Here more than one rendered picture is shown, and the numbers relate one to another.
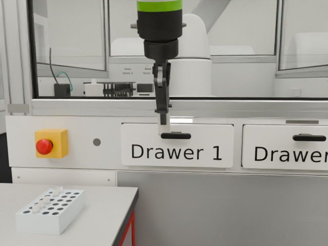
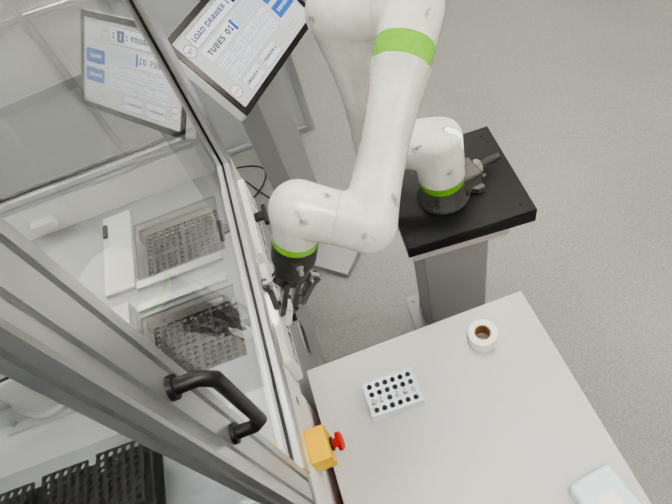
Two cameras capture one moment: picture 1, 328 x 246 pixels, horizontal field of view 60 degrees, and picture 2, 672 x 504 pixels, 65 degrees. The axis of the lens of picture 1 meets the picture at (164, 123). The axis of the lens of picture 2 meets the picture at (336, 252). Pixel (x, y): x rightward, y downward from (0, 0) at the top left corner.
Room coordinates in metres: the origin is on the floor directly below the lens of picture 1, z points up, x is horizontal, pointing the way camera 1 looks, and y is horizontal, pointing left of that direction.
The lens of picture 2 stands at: (0.59, 0.65, 1.98)
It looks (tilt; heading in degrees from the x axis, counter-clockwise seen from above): 54 degrees down; 265
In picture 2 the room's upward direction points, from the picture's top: 21 degrees counter-clockwise
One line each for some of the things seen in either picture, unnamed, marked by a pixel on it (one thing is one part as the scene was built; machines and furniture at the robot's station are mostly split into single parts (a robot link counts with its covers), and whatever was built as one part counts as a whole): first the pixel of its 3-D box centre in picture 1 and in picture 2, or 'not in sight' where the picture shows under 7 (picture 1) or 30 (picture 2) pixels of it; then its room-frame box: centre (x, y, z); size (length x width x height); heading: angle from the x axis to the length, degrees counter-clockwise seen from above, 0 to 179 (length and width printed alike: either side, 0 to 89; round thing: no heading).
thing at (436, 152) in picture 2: not in sight; (433, 155); (0.19, -0.25, 0.96); 0.16 x 0.13 x 0.19; 138
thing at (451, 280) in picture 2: not in sight; (448, 271); (0.17, -0.23, 0.38); 0.30 x 0.30 x 0.76; 80
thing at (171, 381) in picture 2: not in sight; (225, 406); (0.74, 0.40, 1.45); 0.05 x 0.03 x 0.19; 175
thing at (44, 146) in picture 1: (45, 146); (336, 441); (0.70, 0.30, 0.88); 0.04 x 0.03 x 0.04; 85
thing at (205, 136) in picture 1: (176, 145); (280, 319); (0.72, -0.03, 0.87); 0.29 x 0.02 x 0.11; 85
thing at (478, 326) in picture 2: not in sight; (482, 335); (0.29, 0.19, 0.78); 0.07 x 0.07 x 0.04
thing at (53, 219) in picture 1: (53, 209); (393, 394); (0.55, 0.23, 0.78); 0.12 x 0.08 x 0.04; 174
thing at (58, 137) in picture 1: (51, 143); (322, 447); (0.73, 0.30, 0.88); 0.07 x 0.05 x 0.07; 85
